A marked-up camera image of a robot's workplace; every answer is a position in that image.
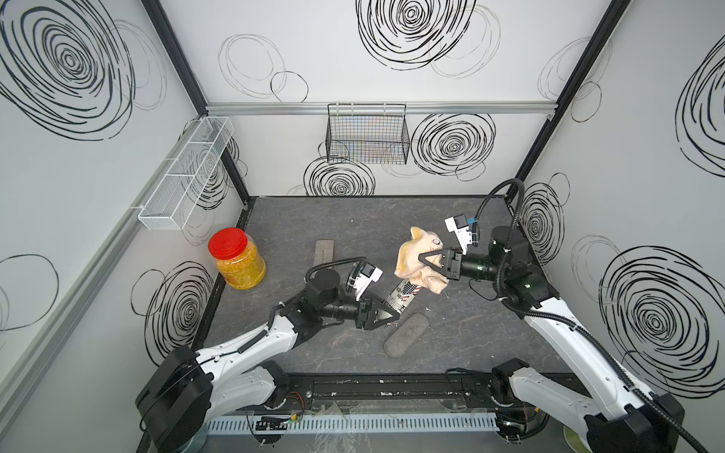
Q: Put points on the green tape roll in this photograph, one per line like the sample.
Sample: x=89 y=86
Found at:
x=574 y=441

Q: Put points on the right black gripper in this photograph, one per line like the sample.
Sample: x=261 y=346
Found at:
x=447 y=262

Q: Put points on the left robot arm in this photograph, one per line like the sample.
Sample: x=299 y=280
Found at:
x=193 y=387

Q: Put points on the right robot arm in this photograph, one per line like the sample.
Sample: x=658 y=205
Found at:
x=617 y=412

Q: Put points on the grey oval eyeglass case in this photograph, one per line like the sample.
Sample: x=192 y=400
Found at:
x=407 y=334

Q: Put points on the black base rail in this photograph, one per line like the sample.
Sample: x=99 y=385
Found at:
x=472 y=389

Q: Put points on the red lid yellow jar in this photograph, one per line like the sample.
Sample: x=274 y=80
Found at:
x=237 y=258

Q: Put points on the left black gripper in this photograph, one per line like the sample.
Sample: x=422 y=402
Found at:
x=361 y=316

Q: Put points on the white mesh shelf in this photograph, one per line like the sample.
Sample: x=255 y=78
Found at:
x=177 y=195

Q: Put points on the white slotted cable duct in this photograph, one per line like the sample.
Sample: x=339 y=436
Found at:
x=356 y=423

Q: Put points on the black wire basket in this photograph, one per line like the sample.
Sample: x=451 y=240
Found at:
x=368 y=133

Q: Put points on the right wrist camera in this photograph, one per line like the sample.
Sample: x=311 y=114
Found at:
x=465 y=229

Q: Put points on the grey rectangular eyeglass case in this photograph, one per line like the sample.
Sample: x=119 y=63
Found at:
x=324 y=252

